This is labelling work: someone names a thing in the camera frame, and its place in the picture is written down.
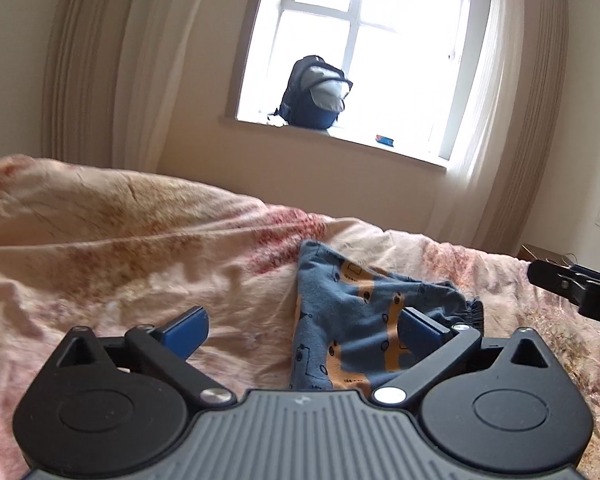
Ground small blue red box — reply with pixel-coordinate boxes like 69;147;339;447
376;134;394;148

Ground blue orange patterned pants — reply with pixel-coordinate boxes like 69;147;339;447
289;240;484;396

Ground beige right curtain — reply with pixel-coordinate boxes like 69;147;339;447
425;0;568;254

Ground beige left curtain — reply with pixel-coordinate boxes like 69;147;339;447
42;0;202;172

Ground pink floral bed duvet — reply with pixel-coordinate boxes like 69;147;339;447
0;155;600;479

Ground beige curtain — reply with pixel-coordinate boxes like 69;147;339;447
425;0;568;254
42;0;202;172

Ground brown bedside table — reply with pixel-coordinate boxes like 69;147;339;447
517;244;574;266

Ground white window frame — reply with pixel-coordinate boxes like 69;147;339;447
235;0;491;166

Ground dark blue grey backpack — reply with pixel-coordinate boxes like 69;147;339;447
273;55;353;130

